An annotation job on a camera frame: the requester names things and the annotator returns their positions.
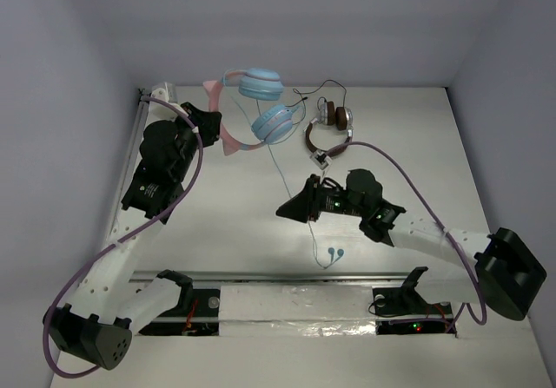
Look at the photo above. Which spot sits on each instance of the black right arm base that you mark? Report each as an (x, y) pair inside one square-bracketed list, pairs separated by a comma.
[(401, 310)]

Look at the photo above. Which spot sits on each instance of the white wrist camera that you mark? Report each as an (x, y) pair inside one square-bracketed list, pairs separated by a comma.
[(164, 91), (322, 161)]

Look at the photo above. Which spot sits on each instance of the brown silver headphones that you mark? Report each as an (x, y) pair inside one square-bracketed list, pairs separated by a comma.
[(330, 115)]

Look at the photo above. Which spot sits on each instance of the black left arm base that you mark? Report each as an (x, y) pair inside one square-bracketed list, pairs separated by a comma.
[(195, 313)]

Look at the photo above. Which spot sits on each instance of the aluminium rail left side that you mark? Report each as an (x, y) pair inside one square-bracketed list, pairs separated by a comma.
[(129, 157)]

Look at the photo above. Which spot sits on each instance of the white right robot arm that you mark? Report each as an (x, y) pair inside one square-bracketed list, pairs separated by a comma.
[(504, 272)]

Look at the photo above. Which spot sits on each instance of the aluminium rail front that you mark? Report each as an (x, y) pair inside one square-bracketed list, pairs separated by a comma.
[(297, 278)]

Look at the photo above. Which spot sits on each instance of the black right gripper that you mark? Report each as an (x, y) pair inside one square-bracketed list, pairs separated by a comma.
[(306, 205)]

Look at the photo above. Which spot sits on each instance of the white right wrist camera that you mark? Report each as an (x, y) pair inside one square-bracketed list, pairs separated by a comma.
[(322, 161)]

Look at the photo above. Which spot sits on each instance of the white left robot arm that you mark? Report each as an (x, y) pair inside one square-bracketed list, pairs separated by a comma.
[(89, 318)]

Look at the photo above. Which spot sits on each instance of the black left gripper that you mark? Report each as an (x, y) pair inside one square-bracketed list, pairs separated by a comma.
[(196, 119)]

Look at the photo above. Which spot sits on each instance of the aluminium rail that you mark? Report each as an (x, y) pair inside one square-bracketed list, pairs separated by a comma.
[(129, 157), (297, 278)]

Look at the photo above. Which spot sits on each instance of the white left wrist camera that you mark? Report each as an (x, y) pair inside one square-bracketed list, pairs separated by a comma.
[(164, 91)]

